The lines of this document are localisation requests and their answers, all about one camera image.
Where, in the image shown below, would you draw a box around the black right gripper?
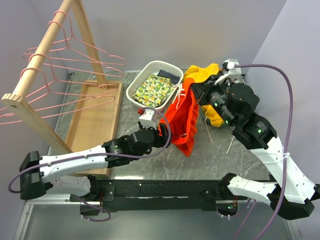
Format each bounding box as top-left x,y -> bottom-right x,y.
189,74 -> 236,127

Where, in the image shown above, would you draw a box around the orange mesh shorts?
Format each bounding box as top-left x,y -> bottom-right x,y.
165,78 -> 199,157

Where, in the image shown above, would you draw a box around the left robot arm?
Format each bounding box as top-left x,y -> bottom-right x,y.
19,123 -> 172,200

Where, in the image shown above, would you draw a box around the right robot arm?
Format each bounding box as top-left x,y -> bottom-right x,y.
190,80 -> 320,220

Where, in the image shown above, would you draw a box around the yellow garment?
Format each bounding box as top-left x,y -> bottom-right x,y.
182,63 -> 225,128

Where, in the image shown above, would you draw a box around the dark navy garment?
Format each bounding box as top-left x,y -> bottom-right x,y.
157,70 -> 180,85

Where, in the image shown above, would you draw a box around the lemon print garment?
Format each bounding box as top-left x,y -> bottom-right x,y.
132,74 -> 174,108

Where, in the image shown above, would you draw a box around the wooden clothes rack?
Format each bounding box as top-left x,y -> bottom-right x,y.
0,0 -> 124,154

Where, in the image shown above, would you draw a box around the white plastic laundry basket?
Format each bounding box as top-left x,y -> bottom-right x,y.
125,60 -> 184,108

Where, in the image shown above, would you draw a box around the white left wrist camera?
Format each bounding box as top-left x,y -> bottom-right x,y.
138,108 -> 156,129

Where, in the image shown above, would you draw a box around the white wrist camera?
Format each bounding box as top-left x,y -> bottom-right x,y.
214,58 -> 242,85
138,108 -> 156,129

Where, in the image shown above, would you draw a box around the white drawstring cord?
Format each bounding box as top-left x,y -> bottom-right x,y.
204,117 -> 238,155

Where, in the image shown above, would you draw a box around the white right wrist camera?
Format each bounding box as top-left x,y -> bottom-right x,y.
214,58 -> 242,85

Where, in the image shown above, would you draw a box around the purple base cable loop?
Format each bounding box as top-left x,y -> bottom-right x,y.
74,197 -> 113,223

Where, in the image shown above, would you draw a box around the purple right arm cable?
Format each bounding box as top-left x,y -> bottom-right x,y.
232,63 -> 293,240

